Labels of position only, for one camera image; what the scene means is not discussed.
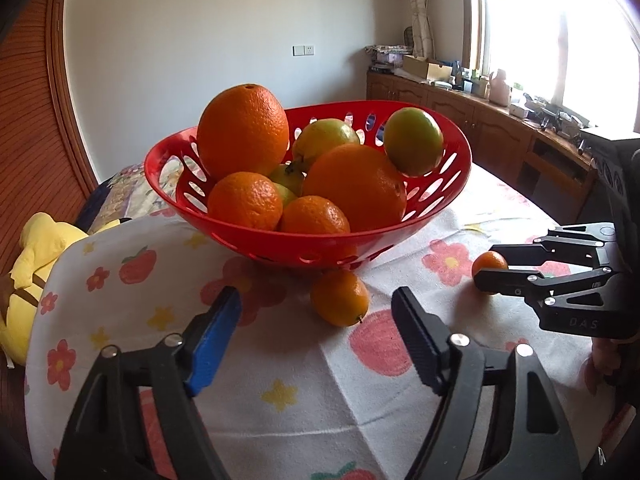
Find white plastic jug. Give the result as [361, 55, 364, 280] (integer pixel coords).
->
[489, 69, 512, 106]

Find small mandarin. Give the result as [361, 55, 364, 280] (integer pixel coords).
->
[471, 251, 510, 295]

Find cardboard box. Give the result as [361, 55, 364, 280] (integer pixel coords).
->
[402, 54, 453, 81]

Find patterned curtain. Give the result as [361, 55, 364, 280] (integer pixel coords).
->
[400, 0, 436, 61]

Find person's right hand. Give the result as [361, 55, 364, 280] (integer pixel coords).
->
[589, 337, 626, 386]

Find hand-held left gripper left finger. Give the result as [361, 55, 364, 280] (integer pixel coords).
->
[55, 285, 243, 480]

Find green yellow pear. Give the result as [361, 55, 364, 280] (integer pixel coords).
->
[383, 107, 445, 177]
[267, 160, 307, 208]
[291, 118, 362, 171]

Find strawberry flower print blanket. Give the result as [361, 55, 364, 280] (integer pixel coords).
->
[24, 160, 626, 480]

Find yellow plush toy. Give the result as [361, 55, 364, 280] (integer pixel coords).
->
[0, 212, 133, 366]

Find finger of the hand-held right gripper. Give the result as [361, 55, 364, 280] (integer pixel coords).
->
[489, 221, 622, 268]
[473, 266, 624, 309]

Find wooden cabinet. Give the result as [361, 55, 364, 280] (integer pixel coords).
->
[366, 67, 601, 223]

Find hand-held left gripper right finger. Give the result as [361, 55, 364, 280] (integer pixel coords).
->
[391, 286, 583, 480]

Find wooden slatted headboard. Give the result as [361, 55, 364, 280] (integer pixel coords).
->
[0, 0, 101, 276]

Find red perforated plastic basket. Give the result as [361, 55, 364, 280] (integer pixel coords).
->
[144, 101, 473, 271]

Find patterned quilt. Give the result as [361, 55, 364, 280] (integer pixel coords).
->
[75, 160, 166, 233]

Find stack of books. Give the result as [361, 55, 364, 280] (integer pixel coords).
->
[369, 45, 408, 73]

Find window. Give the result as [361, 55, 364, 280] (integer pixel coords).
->
[467, 0, 640, 136]

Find large orange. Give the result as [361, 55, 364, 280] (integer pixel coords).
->
[196, 83, 291, 181]
[301, 143, 408, 233]

